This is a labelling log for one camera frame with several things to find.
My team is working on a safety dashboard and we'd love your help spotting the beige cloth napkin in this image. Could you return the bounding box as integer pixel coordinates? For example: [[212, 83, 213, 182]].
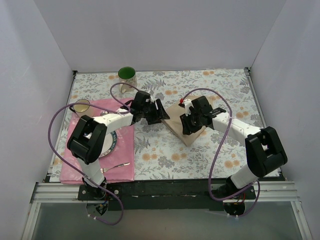
[[163, 95, 213, 147]]

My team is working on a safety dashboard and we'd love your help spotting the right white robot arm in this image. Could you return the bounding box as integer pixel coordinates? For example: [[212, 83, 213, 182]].
[[179, 96, 288, 201]]

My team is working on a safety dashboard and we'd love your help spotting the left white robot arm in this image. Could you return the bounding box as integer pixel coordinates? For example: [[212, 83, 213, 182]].
[[67, 90, 170, 200]]

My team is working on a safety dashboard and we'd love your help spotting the floral mug green inside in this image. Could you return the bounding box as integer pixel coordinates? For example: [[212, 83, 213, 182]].
[[118, 66, 138, 93]]

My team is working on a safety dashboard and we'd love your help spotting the floral tablecloth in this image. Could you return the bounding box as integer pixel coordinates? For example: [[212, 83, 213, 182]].
[[49, 69, 280, 183]]

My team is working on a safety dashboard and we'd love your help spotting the white plate with blue rim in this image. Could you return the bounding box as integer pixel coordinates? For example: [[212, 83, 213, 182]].
[[99, 131, 118, 158]]

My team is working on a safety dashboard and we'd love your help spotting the cream enamel cup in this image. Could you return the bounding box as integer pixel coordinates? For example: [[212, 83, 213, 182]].
[[69, 99, 94, 118]]

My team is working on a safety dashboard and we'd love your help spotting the pink placemat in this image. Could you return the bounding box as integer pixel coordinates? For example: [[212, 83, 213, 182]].
[[59, 98, 135, 184]]

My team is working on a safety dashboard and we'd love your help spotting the silver fork on placemat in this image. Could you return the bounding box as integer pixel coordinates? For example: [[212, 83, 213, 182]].
[[100, 162, 130, 174]]

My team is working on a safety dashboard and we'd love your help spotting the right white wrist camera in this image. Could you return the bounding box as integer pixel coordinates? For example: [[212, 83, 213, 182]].
[[178, 98, 193, 116]]

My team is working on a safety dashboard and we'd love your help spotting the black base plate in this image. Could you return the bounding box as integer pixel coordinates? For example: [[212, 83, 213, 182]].
[[77, 178, 257, 212]]

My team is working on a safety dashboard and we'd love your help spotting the aluminium frame rail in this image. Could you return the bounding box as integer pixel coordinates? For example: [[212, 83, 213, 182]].
[[30, 181, 312, 240]]

